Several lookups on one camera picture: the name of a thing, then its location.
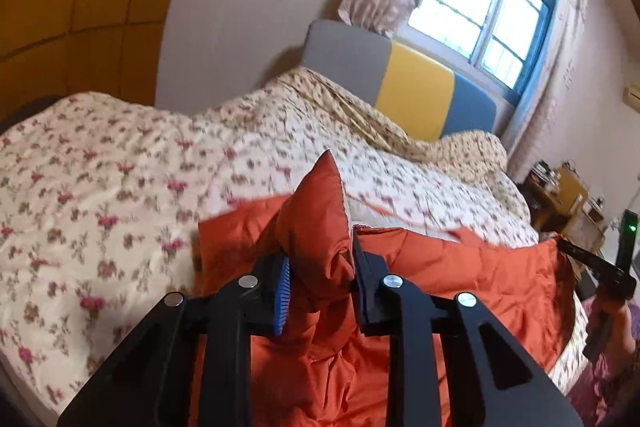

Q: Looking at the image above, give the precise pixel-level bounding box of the grey yellow blue headboard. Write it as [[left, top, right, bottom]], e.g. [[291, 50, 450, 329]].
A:
[[304, 19, 498, 142]]

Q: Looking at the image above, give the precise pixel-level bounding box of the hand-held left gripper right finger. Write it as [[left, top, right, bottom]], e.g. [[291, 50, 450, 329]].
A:
[[351, 224, 586, 427]]

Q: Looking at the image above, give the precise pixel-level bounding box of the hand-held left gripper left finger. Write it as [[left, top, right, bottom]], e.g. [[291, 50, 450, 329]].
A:
[[57, 252, 293, 427]]

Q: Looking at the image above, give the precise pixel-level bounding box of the barred window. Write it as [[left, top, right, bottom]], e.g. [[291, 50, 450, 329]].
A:
[[407, 0, 561, 95]]

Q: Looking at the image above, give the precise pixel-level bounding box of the wooden chair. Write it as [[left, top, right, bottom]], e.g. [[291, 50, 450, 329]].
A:
[[565, 194, 608, 253]]

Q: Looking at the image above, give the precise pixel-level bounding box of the wooden desk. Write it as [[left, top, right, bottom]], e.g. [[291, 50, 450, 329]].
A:
[[522, 162, 591, 233]]

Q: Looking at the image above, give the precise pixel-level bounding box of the floral quilt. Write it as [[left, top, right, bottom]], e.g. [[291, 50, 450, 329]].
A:
[[0, 67, 591, 413]]

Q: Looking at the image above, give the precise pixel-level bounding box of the person's right forearm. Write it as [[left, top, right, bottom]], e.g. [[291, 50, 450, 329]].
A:
[[570, 302, 640, 427]]

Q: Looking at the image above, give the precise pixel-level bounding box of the long patterned curtain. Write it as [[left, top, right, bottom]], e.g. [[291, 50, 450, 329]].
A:
[[500, 0, 591, 180]]

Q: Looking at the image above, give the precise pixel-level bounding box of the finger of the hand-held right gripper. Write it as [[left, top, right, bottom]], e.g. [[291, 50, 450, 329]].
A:
[[556, 238, 617, 284]]

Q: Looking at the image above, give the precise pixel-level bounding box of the orange quilted blanket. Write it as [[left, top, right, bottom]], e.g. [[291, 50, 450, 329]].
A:
[[192, 149, 576, 427]]

